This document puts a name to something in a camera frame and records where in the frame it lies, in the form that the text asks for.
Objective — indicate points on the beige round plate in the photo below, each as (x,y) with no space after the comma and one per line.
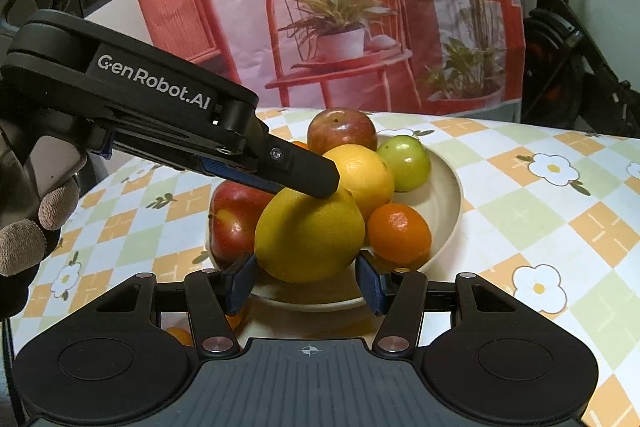
(445,192)

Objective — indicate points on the yellow lemon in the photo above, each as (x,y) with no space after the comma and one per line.
(310,237)
(365,182)

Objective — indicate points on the green round fruit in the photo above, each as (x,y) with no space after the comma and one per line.
(405,164)

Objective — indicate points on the black exercise bike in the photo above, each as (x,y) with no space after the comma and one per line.
(550,57)

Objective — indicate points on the checkered flower tablecloth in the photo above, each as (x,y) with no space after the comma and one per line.
(525,232)

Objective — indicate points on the person's left hand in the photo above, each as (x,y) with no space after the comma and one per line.
(20,247)

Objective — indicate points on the red apple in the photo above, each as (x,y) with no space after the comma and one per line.
(232,222)
(342,129)

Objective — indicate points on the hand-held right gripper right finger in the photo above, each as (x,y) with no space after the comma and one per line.
(370,287)

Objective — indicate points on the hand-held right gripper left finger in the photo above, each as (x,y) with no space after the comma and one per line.
(242,284)

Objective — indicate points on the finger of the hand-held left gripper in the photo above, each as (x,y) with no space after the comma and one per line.
(235,174)
(300,172)

